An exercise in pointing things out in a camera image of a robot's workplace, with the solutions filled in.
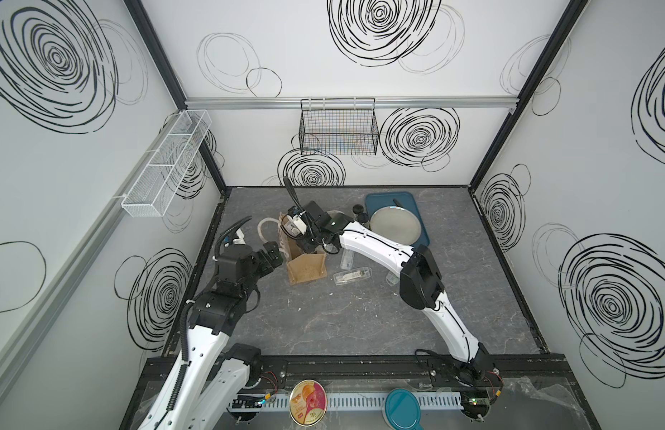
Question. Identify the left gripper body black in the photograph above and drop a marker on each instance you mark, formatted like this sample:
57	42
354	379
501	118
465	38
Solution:
262	265

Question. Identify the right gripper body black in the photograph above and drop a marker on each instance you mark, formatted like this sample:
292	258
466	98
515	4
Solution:
309	241

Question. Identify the canvas tote bag cat print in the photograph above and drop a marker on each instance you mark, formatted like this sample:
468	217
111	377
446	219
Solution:
301	267

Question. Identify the clear compass set case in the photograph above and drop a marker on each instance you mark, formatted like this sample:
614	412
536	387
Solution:
347	259

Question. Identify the clear compass case horizontal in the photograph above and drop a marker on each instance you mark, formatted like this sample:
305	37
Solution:
352	276

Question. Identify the clear compass case green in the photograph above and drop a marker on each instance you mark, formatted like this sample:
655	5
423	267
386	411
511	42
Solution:
392	279

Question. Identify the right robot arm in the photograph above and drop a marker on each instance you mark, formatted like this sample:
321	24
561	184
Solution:
420	280

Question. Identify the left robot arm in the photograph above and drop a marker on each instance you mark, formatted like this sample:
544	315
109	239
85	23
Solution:
209	373

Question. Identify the teal plastic tray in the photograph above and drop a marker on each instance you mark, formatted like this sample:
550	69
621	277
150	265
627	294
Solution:
376	201

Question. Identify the grey round plate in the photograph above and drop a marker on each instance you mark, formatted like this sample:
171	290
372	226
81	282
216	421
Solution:
396	224

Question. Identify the round pink yellow lid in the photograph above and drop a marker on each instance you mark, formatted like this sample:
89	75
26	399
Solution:
308	403

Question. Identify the teal round lid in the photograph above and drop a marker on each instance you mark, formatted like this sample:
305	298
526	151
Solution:
402	411

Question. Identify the black wire basket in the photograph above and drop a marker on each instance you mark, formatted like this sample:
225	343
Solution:
340	126

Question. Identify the white wire shelf basket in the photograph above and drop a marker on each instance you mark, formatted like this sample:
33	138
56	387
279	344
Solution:
159	181

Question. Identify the white slotted cable duct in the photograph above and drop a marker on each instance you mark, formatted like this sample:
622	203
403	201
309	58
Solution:
369	401

